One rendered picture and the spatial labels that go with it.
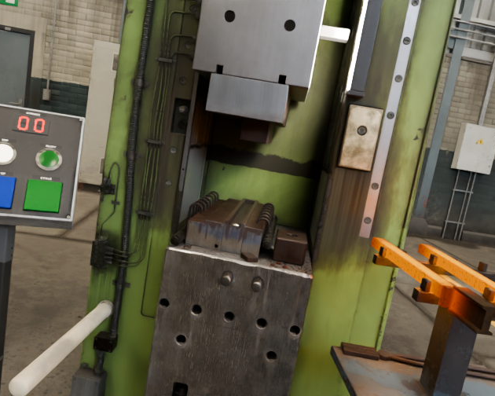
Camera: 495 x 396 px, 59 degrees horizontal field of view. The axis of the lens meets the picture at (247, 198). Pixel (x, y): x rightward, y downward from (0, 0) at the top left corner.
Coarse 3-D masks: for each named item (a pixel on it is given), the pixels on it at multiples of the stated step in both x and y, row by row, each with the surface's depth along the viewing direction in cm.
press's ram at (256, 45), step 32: (224, 0) 107; (256, 0) 106; (288, 0) 105; (320, 0) 105; (224, 32) 108; (256, 32) 107; (288, 32) 106; (320, 32) 124; (192, 64) 110; (224, 64) 109; (256, 64) 108; (288, 64) 108
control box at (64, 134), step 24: (0, 120) 104; (24, 120) 106; (48, 120) 108; (72, 120) 111; (0, 144) 102; (24, 144) 104; (48, 144) 106; (72, 144) 109; (0, 168) 101; (24, 168) 103; (48, 168) 104; (72, 168) 107; (24, 192) 101; (72, 192) 105; (0, 216) 98; (24, 216) 99; (48, 216) 101; (72, 216) 103
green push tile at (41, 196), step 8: (32, 184) 101; (40, 184) 102; (48, 184) 103; (56, 184) 103; (32, 192) 101; (40, 192) 102; (48, 192) 102; (56, 192) 103; (24, 200) 100; (32, 200) 100; (40, 200) 101; (48, 200) 102; (56, 200) 102; (24, 208) 99; (32, 208) 100; (40, 208) 100; (48, 208) 101; (56, 208) 102
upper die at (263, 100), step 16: (224, 80) 110; (240, 80) 109; (256, 80) 109; (208, 96) 111; (224, 96) 110; (240, 96) 110; (256, 96) 109; (272, 96) 109; (288, 96) 121; (224, 112) 111; (240, 112) 110; (256, 112) 110; (272, 112) 110
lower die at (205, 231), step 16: (208, 208) 136; (224, 208) 135; (256, 208) 144; (192, 224) 116; (208, 224) 115; (224, 224) 115; (256, 224) 119; (192, 240) 116; (208, 240) 116; (224, 240) 115; (240, 240) 115; (256, 240) 114; (256, 256) 115
